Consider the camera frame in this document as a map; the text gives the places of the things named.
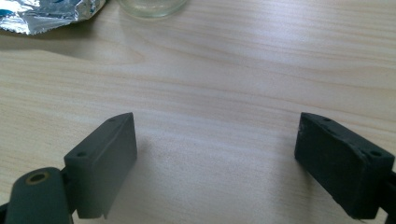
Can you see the silver foil snack wrapper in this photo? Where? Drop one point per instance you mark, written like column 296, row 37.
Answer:
column 46, row 14

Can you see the clear glass jar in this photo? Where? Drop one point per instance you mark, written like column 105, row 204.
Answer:
column 152, row 6

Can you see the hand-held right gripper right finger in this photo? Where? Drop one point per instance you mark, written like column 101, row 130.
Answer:
column 341, row 165

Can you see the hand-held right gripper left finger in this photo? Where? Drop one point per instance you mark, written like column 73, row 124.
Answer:
column 102, row 168

